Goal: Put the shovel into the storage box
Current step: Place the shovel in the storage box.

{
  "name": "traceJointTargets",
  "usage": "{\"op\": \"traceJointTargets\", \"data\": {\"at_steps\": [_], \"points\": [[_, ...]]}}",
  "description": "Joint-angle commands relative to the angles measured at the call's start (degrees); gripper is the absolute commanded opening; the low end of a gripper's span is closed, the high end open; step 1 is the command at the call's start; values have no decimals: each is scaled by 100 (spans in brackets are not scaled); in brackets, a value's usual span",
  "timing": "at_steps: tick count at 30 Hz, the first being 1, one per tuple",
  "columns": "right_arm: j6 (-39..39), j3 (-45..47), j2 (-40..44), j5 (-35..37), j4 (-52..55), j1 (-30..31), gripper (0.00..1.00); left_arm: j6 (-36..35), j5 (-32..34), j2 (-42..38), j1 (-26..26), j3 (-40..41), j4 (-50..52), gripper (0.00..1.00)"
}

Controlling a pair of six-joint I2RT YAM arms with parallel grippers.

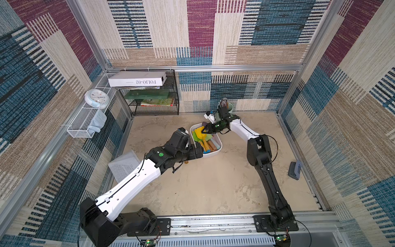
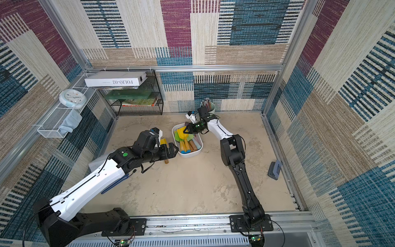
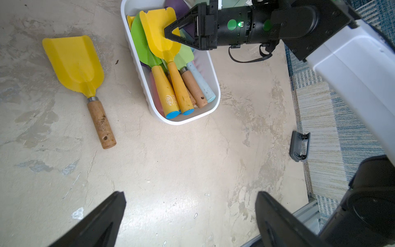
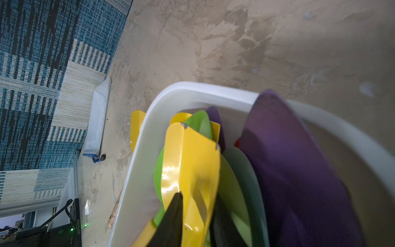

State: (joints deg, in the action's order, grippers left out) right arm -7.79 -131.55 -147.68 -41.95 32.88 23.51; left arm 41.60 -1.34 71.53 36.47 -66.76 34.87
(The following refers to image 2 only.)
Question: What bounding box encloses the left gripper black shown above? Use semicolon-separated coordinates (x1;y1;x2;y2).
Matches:
141;141;180;164

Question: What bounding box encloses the yellow scoop brown wooden handle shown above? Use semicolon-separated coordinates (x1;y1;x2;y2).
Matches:
160;138;169;164

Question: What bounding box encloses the white plastic storage box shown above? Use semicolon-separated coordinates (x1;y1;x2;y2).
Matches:
172;123;203;158

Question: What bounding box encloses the pale green trowel wooden handle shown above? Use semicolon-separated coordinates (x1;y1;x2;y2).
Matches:
187;134;198;152

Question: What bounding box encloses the green trowel yellow handle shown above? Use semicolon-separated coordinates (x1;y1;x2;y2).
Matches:
174;131;181;142

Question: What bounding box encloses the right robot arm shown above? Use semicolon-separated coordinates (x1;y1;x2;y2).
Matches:
184;107;267;229

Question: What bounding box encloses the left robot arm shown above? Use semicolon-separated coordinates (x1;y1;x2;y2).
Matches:
34;128;179;247

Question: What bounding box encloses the white folio box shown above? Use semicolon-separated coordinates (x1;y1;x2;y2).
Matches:
85;71;147;87

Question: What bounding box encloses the mint green pencil cup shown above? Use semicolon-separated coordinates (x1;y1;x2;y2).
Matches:
208;102;216;114

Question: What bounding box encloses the coloured pencils bundle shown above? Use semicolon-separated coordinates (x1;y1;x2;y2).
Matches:
201;98;212;111

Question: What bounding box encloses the colourful book on shelf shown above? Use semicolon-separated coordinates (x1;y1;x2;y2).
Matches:
121;98;157;107

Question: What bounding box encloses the green book on shelf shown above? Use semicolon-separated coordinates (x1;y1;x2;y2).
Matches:
105;90;152;100

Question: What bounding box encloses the light blue cloth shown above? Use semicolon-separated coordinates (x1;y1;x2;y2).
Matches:
59;110;82;135

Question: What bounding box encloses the grey hole punch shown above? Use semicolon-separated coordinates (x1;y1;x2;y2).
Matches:
267;160;282;180

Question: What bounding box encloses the white round clock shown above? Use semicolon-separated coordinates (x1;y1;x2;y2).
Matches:
59;89;87;110

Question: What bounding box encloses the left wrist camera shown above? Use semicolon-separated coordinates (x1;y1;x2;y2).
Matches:
150;127;163;144

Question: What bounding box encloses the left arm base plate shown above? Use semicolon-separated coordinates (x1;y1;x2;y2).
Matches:
101;218;147;237

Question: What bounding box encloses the white wire basket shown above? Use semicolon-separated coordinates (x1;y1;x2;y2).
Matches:
37;74;96;139

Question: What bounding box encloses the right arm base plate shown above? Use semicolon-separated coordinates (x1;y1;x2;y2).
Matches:
229;214;274;233

